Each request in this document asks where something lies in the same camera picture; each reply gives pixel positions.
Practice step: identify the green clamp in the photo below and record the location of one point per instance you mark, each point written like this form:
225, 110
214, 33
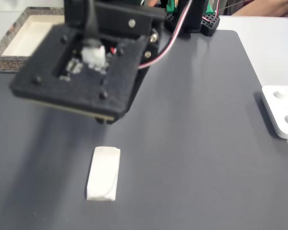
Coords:
209, 8
172, 6

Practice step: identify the patterned cardboard box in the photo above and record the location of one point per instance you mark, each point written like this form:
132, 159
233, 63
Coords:
9, 64

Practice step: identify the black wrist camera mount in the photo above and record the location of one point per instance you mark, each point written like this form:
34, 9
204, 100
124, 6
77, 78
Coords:
74, 95

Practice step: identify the person's hand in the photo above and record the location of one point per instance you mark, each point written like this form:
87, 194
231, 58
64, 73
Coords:
153, 2

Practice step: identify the grey table mat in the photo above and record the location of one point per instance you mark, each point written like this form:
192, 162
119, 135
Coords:
182, 143

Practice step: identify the white camera stand base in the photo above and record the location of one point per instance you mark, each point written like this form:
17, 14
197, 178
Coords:
283, 112

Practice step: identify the white block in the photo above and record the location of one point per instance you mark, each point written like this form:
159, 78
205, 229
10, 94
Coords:
103, 175

